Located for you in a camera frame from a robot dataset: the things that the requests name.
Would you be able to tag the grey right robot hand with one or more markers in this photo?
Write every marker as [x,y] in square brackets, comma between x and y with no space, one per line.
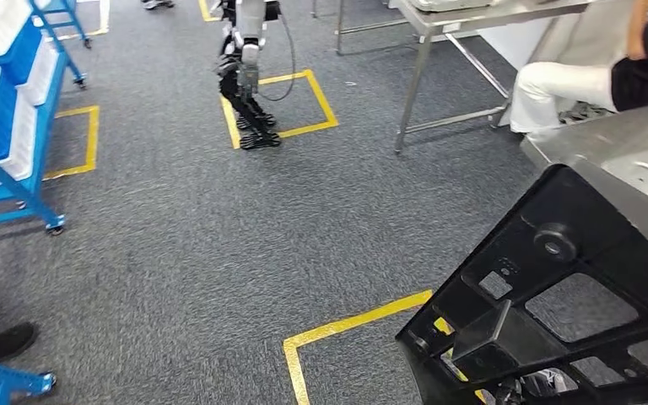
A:
[547,383]

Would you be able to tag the black plastic plate part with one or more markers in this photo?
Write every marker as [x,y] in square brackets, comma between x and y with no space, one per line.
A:
[609,251]

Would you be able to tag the steel workbench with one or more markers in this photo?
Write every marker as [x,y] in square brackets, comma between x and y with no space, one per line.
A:
[609,140]

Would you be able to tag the blue metal shelf rack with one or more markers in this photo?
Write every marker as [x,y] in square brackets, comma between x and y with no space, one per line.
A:
[0,377]

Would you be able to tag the yellow floor tape square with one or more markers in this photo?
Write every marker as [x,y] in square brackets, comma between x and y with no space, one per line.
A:
[324,103]
[92,140]
[346,324]
[205,11]

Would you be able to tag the person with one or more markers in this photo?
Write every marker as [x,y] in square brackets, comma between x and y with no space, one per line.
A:
[559,89]
[156,4]
[0,341]

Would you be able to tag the steel table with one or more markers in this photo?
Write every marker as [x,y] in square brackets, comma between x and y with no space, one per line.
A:
[339,28]
[469,19]

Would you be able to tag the black and silver humanoid robot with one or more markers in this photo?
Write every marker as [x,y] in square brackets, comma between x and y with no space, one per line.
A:
[248,56]

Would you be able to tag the blue wheeled rack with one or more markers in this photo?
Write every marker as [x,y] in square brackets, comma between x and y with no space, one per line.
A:
[22,195]

